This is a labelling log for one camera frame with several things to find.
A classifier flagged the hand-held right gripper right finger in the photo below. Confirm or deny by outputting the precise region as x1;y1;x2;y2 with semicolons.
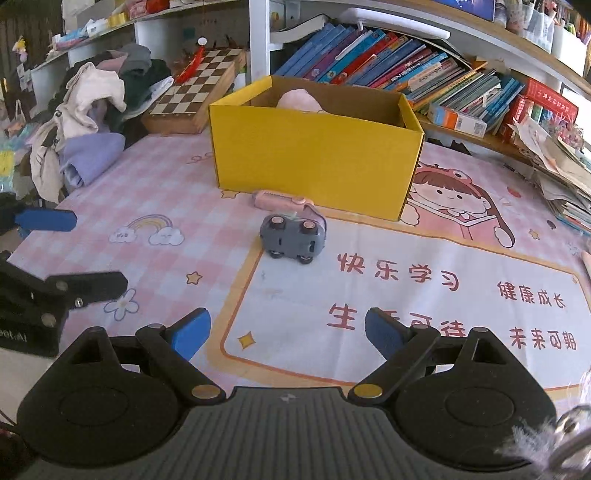
347;308;513;407

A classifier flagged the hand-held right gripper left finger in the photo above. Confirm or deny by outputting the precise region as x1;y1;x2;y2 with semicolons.
69;308;227;407

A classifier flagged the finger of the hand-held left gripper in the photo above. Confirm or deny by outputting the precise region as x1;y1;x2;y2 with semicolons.
0;193;78;238
0;251;129;329

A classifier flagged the gray toy car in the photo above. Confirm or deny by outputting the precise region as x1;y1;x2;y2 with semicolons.
259;213;326;265

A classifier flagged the yellow cardboard box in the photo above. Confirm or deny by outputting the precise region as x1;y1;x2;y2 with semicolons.
209;75;426;222

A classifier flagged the pink plush toy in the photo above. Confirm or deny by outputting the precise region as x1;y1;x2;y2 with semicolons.
276;89;326;114

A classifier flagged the lavender garment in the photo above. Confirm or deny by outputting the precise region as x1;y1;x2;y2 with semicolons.
60;131;126;188

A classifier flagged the pink printed desk mat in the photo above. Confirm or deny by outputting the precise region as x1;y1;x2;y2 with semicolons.
0;127;591;416

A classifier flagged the pile of clothes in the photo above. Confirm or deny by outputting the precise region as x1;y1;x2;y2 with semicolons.
30;62;127;204

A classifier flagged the pink cylindrical gadget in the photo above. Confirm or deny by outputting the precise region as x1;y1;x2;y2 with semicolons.
252;189;328;232

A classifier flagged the gray garment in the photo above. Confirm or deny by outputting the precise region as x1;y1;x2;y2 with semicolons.
119;42;153;72

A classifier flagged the wooden chessboard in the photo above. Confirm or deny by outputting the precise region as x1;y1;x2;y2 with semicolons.
141;47;247;136

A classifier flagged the red ornament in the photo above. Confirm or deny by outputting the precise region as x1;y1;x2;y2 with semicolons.
174;38;209;85

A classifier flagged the white orange carton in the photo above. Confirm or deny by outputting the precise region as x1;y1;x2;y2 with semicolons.
427;102;488;138

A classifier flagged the stack of papers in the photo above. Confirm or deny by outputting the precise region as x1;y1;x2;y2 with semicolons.
512;113;591;236

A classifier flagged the row of books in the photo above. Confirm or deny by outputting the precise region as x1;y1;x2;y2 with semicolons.
274;21;527;134

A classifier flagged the white wooden shelf unit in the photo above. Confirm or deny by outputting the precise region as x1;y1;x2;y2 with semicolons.
28;0;591;162

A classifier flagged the red thick book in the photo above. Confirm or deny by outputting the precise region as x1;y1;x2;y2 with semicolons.
501;78;579;141

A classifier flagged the white flat panel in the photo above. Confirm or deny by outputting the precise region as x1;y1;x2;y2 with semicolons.
355;16;451;41

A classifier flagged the dark blue book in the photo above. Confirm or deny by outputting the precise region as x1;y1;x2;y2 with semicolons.
434;0;497;21

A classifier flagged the white storage bin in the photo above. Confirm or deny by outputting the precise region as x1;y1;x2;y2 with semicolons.
551;23;589;65

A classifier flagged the gray fluffy keychain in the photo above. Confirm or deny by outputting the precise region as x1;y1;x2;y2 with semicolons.
494;369;591;480

